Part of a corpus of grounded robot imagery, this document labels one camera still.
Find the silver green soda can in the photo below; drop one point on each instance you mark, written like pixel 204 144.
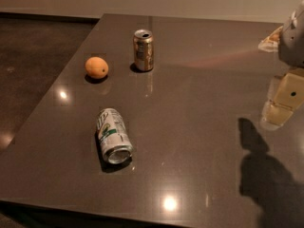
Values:
pixel 112 137

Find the orange fruit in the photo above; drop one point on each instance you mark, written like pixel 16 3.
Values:
pixel 96 67

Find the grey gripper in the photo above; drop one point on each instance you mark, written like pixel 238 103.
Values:
pixel 293 43

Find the orange soda can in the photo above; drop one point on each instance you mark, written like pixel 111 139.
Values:
pixel 143 45

